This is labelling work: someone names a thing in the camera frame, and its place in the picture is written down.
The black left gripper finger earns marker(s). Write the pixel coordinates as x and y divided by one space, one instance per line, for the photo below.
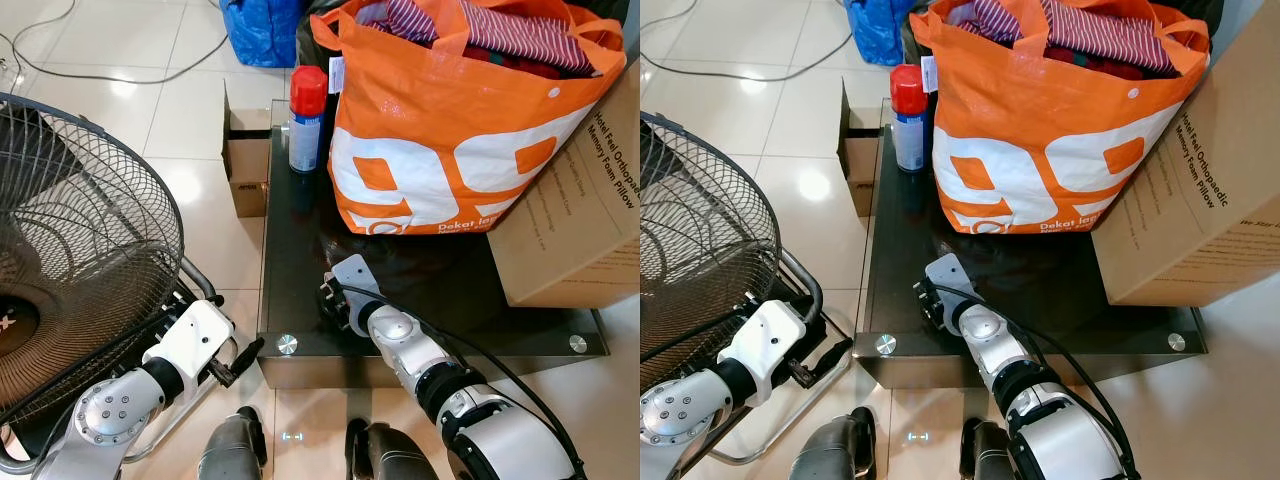
247 356
831 356

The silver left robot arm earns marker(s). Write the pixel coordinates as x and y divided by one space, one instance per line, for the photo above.
675 415
105 418

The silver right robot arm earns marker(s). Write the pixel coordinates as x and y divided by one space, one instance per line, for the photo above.
1070 445
500 440

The round metal table stud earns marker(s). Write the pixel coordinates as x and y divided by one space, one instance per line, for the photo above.
885 344
1176 342
577 343
287 344

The dark left robot leg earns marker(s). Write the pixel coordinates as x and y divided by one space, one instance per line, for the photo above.
232 450
838 450

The dark robot leg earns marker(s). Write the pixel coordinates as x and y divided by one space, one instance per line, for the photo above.
985 455
390 455
232 450
838 450

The chrome fan base tube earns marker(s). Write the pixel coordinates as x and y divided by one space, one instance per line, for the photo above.
806 277
201 281

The black glass low table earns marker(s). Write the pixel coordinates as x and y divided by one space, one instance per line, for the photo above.
1040 285
430 290

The small brown cardboard box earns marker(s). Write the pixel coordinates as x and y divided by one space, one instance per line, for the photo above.
861 170
246 170

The dark right robot leg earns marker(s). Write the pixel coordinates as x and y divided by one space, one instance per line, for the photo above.
985 455
390 455

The red-capped spray can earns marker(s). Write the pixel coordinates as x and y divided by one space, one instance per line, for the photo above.
307 120
908 118

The orange and white shopping bag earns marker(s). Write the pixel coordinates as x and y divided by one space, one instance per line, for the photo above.
1040 125
450 130

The black bag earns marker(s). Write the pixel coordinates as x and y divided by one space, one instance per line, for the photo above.
315 48
913 45

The large printed cardboard box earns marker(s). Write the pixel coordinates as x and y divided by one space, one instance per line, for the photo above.
580 220
1190 210

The blue woven bag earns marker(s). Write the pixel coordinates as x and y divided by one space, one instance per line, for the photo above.
878 30
262 30

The red striped clothes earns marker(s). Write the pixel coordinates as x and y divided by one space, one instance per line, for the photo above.
520 35
1100 35

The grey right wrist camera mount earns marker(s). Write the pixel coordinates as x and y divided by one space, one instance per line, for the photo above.
948 283
355 285

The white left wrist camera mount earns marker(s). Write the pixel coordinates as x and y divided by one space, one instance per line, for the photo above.
768 335
192 335

